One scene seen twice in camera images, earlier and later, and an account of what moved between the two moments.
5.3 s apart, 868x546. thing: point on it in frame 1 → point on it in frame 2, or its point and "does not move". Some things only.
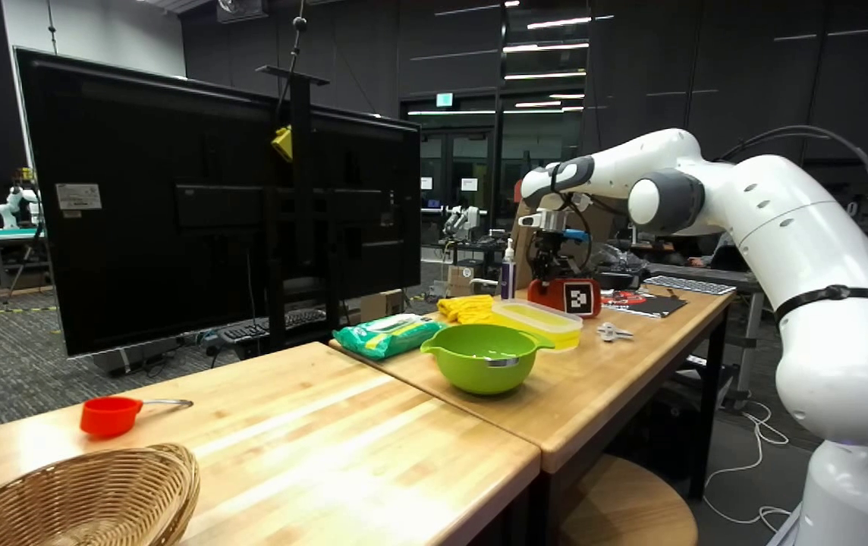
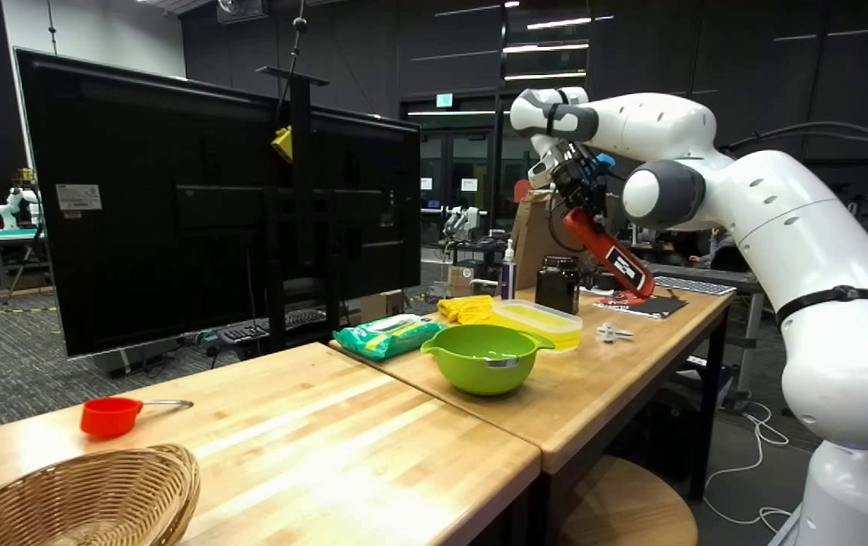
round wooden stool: (622, 501) does not move
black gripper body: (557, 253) → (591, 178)
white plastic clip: (611, 330) does not move
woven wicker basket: (142, 496) does not move
